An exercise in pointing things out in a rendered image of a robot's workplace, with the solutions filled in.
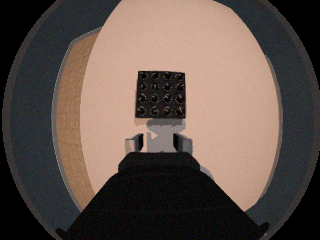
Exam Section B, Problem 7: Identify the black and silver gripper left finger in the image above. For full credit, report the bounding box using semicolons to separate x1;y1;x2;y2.
125;133;144;155

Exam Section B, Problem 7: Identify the black knob box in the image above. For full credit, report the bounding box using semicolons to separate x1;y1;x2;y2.
135;71;186;119

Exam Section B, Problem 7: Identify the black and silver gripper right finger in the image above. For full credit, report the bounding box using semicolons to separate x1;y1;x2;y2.
173;133;193;155

